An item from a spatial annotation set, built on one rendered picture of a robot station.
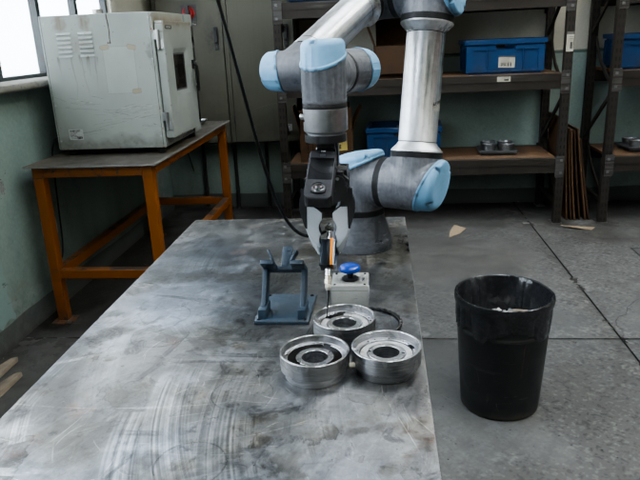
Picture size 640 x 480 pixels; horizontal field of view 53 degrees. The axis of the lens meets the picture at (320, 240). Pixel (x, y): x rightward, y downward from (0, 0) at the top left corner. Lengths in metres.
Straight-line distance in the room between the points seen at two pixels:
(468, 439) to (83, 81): 2.31
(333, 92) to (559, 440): 1.58
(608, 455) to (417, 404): 1.43
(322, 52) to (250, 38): 3.73
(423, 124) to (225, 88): 3.50
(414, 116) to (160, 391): 0.79
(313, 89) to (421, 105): 0.42
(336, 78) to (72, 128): 2.40
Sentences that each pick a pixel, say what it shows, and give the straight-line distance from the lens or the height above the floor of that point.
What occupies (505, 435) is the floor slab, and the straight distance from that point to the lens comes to 2.31.
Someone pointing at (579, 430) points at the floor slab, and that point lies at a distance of 2.39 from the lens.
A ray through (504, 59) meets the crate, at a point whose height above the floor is 1.09.
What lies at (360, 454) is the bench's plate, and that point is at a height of 0.80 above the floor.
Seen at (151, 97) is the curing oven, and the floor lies 1.05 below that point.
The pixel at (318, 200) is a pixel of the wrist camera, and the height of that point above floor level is 1.04.
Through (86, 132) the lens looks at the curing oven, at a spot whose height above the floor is 0.89.
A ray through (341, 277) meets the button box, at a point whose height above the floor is 0.84.
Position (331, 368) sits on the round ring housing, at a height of 0.83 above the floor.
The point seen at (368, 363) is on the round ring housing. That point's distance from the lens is 0.95.
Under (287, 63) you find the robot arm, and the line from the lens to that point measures 1.21.
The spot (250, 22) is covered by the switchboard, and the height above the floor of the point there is 1.40.
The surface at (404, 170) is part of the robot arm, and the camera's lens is 1.41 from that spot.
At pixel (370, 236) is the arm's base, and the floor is 0.84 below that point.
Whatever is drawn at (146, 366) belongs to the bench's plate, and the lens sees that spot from 1.08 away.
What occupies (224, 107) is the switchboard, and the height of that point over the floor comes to 0.82.
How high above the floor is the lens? 1.29
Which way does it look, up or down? 18 degrees down
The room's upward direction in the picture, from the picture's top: 3 degrees counter-clockwise
